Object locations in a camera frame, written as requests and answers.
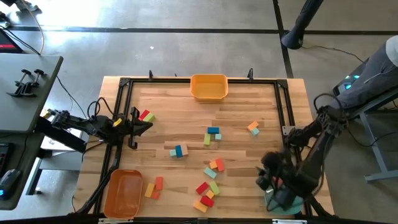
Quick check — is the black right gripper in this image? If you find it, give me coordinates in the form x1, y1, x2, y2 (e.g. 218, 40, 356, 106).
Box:
256, 149, 307, 211

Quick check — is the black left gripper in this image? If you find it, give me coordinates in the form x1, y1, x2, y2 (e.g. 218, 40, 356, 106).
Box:
123, 106, 154, 150

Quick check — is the yellow rectangular block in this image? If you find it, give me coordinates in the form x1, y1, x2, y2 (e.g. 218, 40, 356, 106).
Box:
144, 182, 156, 198

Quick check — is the teal rectangular block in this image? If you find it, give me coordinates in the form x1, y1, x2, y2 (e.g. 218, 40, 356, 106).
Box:
203, 167, 218, 180

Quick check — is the yellow-orange rectangular block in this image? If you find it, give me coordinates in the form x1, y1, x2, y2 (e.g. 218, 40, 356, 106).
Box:
193, 200, 208, 213

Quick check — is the teal plastic bin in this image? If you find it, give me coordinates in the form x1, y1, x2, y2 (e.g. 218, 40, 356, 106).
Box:
264, 186, 305, 216

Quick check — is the silver metal plate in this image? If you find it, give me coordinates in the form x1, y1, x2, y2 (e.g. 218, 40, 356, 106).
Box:
272, 218, 308, 224
98, 217, 134, 224

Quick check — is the orange plastic bin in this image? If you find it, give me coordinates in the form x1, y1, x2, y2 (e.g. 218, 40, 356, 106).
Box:
103, 169, 144, 220

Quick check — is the yellow plastic bin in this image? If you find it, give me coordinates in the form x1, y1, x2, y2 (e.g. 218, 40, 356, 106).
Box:
190, 73, 229, 102

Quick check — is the black desk beam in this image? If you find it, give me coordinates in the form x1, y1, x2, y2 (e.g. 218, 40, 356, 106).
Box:
35, 116, 88, 154

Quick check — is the white sheet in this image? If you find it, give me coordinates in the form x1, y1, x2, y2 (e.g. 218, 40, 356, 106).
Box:
40, 117, 85, 156

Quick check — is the dark desk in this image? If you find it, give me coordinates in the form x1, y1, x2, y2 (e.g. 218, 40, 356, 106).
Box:
0, 132, 46, 211

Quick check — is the grey side table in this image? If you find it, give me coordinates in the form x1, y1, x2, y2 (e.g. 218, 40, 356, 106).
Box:
0, 52, 64, 134

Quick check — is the black lit computer tower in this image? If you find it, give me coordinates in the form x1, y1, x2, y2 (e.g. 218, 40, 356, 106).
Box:
332, 62, 369, 97

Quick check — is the black keyboard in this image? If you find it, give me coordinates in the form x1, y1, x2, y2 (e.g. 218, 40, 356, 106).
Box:
0, 142, 15, 178

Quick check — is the black computer mouse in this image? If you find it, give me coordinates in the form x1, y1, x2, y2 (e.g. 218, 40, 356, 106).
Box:
0, 169, 22, 200

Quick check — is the person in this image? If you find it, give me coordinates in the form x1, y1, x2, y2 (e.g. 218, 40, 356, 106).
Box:
329, 34, 398, 111

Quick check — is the black monitor red screen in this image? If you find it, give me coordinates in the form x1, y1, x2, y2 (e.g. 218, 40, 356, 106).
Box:
0, 27, 24, 54

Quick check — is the black stand pole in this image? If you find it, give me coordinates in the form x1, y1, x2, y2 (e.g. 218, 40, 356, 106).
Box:
280, 0, 325, 50

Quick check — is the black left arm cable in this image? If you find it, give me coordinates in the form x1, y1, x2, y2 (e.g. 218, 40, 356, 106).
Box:
86, 96, 116, 121

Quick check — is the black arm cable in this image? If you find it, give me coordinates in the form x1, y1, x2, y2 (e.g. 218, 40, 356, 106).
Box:
86, 96, 116, 121
312, 92, 345, 114

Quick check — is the black floor cable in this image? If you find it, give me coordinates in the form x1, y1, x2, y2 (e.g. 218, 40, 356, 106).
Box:
346, 124, 398, 149
0, 24, 42, 56
55, 76, 88, 119
301, 45, 364, 63

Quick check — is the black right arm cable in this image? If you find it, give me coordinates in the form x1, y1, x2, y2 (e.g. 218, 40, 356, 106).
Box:
312, 92, 345, 114

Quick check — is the grey metal desk frame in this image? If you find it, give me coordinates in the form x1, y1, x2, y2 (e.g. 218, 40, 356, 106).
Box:
348, 90, 398, 184

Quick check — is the yellow hanging cable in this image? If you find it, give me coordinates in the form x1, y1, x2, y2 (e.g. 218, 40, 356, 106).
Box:
20, 0, 45, 55

